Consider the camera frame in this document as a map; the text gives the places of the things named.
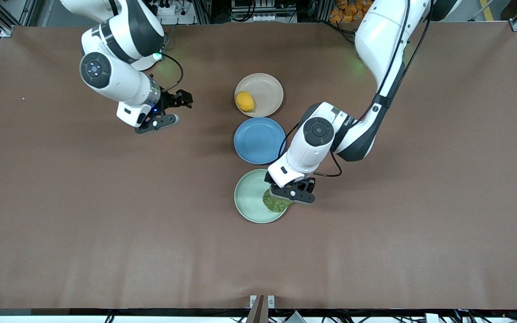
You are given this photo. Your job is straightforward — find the brown upright post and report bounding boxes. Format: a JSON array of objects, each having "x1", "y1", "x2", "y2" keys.
[{"x1": 245, "y1": 295, "x2": 268, "y2": 323}]

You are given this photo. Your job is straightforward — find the white power strip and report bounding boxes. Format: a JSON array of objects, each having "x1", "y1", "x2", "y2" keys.
[{"x1": 153, "y1": 0, "x2": 197, "y2": 26}]

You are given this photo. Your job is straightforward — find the yellow lemon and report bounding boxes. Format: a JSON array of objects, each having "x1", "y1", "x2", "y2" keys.
[{"x1": 235, "y1": 91, "x2": 255, "y2": 113}]

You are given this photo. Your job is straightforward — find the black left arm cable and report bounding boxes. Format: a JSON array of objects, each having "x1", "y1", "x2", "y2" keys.
[{"x1": 373, "y1": 0, "x2": 412, "y2": 106}]

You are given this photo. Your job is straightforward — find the beige round plate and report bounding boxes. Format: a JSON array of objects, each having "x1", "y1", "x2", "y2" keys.
[{"x1": 234, "y1": 73, "x2": 284, "y2": 118}]

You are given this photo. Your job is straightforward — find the pile of orange items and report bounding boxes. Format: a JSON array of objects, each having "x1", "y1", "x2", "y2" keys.
[{"x1": 329, "y1": 0, "x2": 372, "y2": 24}]

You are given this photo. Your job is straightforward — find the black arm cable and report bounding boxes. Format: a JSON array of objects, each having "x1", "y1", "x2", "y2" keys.
[
  {"x1": 160, "y1": 52, "x2": 184, "y2": 93},
  {"x1": 373, "y1": 0, "x2": 412, "y2": 106}
]

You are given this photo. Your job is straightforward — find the blue round plate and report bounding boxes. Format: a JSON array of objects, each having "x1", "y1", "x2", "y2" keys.
[{"x1": 233, "y1": 117, "x2": 287, "y2": 165}]

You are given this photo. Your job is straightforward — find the aluminium frame beam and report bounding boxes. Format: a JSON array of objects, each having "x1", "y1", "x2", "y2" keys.
[{"x1": 0, "y1": 0, "x2": 39, "y2": 38}]

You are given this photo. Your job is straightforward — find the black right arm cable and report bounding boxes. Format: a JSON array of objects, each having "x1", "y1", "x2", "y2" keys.
[{"x1": 160, "y1": 52, "x2": 184, "y2": 93}]

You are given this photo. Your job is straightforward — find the small metal table bracket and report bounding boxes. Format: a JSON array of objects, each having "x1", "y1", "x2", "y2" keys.
[{"x1": 250, "y1": 294, "x2": 276, "y2": 310}]

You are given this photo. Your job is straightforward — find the green lettuce leaf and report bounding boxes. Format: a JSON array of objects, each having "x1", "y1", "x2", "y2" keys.
[{"x1": 262, "y1": 188, "x2": 293, "y2": 214}]

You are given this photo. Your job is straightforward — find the pale green round plate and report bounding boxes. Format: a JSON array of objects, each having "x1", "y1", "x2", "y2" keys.
[{"x1": 234, "y1": 169, "x2": 291, "y2": 224}]

